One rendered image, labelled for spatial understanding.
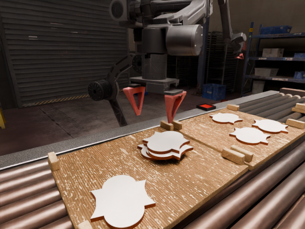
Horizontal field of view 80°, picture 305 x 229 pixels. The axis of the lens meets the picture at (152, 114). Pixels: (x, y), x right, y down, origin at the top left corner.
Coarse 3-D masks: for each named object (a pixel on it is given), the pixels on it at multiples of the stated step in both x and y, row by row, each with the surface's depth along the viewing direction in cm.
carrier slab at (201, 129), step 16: (224, 112) 89; (240, 112) 89; (192, 128) 71; (208, 128) 71; (224, 128) 71; (240, 128) 71; (256, 128) 71; (288, 128) 71; (208, 144) 58; (224, 144) 58; (240, 144) 58; (272, 144) 58; (288, 144) 60; (256, 160) 50
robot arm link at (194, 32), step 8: (160, 16) 42; (168, 16) 41; (176, 24) 40; (168, 32) 36; (176, 32) 35; (184, 32) 34; (192, 32) 34; (200, 32) 36; (168, 40) 36; (176, 40) 35; (184, 40) 34; (192, 40) 34; (200, 40) 37; (168, 48) 37; (176, 48) 36; (184, 48) 35; (192, 48) 35; (200, 48) 38
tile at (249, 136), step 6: (234, 132) 65; (240, 132) 65; (246, 132) 65; (252, 132) 65; (258, 132) 65; (240, 138) 60; (246, 138) 60; (252, 138) 60; (258, 138) 60; (264, 138) 60; (246, 144) 58; (252, 144) 58; (264, 144) 58
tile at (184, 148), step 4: (184, 148) 50; (188, 148) 50; (192, 148) 51; (148, 152) 49; (172, 152) 48; (180, 152) 48; (184, 152) 49; (152, 156) 47; (156, 156) 46; (160, 156) 46; (164, 156) 46; (168, 156) 46; (172, 156) 47; (176, 156) 46; (180, 156) 47
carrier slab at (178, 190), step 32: (160, 128) 71; (64, 160) 50; (96, 160) 50; (128, 160) 50; (160, 160) 50; (192, 160) 50; (224, 160) 50; (64, 192) 38; (160, 192) 38; (192, 192) 38; (96, 224) 31; (160, 224) 31
